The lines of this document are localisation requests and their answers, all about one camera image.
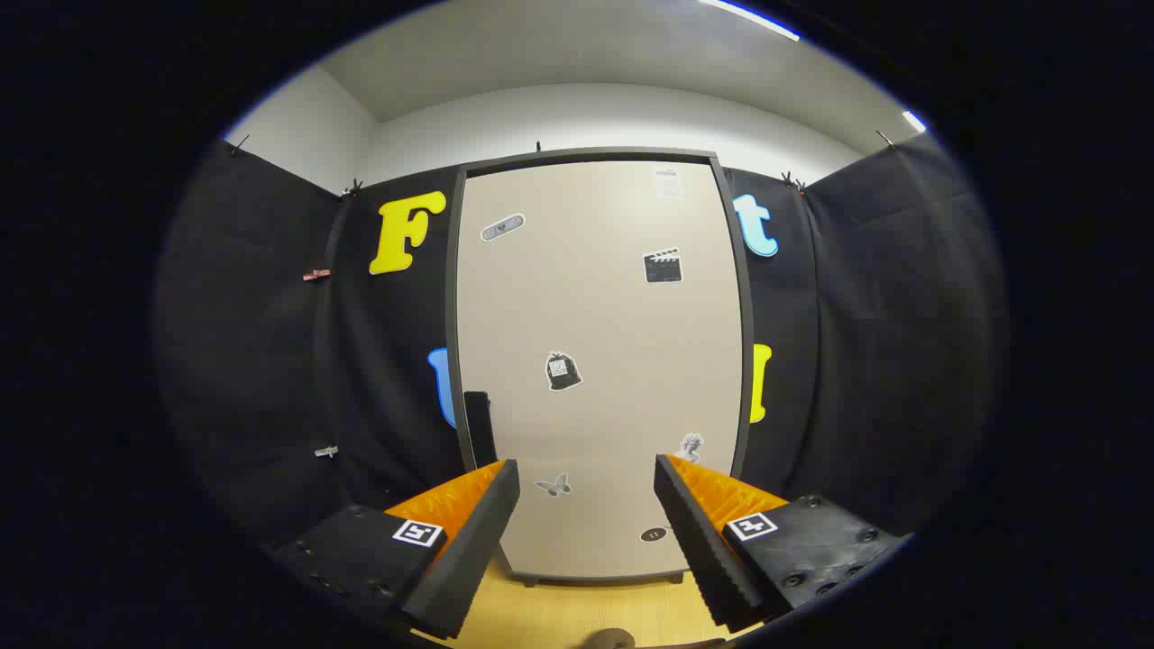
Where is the beige shoe cabinet door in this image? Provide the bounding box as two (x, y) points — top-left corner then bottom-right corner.
(456, 160), (746, 580)

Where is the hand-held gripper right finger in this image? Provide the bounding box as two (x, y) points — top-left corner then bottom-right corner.
(653, 453), (911, 632)

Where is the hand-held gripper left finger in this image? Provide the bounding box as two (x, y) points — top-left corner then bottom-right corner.
(270, 458), (522, 641)

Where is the grey shoe cabinet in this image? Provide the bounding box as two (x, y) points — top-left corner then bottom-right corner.
(444, 147), (756, 587)

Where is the long ceiling light strip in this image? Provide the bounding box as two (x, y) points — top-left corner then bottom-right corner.
(699, 0), (801, 42)

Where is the black backdrop cloth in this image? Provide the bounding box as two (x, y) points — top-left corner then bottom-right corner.
(153, 131), (1006, 578)

